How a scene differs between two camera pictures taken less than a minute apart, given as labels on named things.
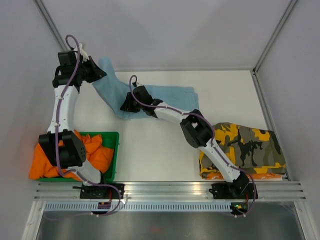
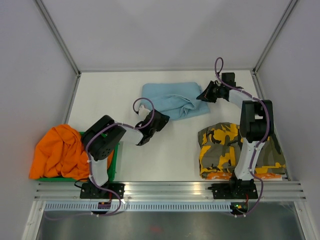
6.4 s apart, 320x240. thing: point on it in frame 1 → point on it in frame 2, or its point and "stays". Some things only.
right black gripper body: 131,105 → 213,92
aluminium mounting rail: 269,190 stays
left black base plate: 87,191 stays
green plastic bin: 110,140 stays
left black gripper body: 88,70 → 162,122
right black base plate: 228,191 stays
